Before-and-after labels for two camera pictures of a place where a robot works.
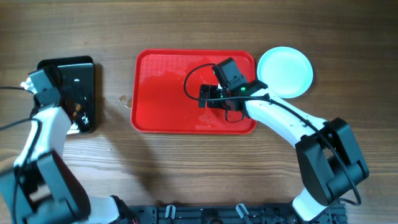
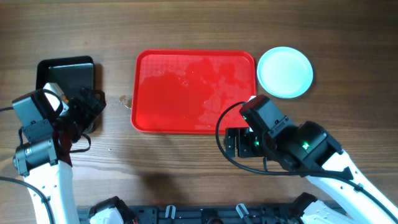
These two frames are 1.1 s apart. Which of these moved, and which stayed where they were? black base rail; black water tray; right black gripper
Moved: right black gripper
Stayed: black base rail; black water tray
